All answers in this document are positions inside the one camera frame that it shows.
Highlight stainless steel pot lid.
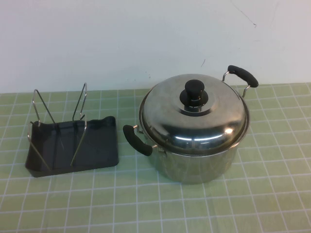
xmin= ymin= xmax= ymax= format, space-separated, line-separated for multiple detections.
xmin=139 ymin=72 xmax=250 ymax=156

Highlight green checked table mat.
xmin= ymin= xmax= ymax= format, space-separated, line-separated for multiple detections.
xmin=0 ymin=82 xmax=311 ymax=233

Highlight stainless steel pot, black handles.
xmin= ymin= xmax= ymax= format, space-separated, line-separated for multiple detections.
xmin=122 ymin=64 xmax=259 ymax=184

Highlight wire lid rack, black tray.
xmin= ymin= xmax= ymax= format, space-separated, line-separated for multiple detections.
xmin=25 ymin=82 xmax=120 ymax=178

